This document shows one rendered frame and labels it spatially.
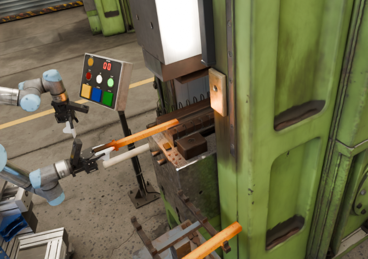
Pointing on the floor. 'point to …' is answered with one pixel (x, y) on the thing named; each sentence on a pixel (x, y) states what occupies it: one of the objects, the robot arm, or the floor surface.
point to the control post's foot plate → (136, 198)
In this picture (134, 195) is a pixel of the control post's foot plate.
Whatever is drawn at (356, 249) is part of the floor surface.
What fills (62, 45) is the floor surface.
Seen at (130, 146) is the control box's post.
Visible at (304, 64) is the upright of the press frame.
